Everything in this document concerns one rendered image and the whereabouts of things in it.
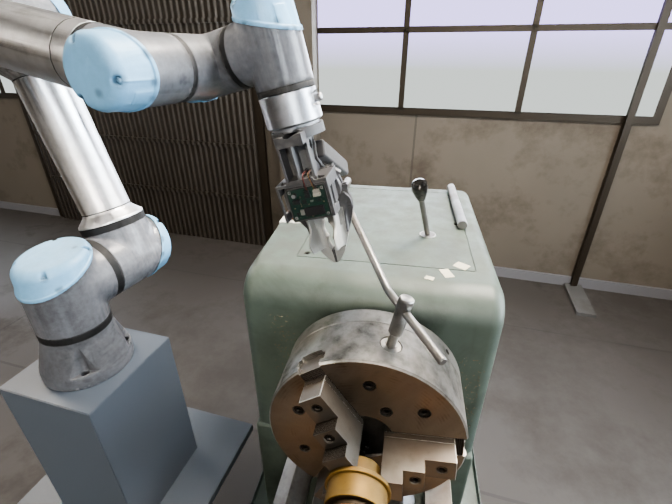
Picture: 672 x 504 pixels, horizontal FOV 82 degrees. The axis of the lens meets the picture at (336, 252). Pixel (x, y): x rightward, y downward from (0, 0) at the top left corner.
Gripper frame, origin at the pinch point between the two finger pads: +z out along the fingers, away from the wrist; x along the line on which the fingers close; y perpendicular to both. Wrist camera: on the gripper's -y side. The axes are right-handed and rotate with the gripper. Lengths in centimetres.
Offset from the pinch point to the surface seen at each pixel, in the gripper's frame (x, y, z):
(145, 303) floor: -194, -147, 89
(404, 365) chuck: 8.9, 11.8, 13.4
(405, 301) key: 10.5, 9.1, 4.5
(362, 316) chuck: 2.2, 2.6, 11.0
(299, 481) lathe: -17.3, 8.7, 44.7
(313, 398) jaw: -3.5, 16.8, 13.6
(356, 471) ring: 1.3, 21.4, 22.3
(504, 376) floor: 39, -120, 148
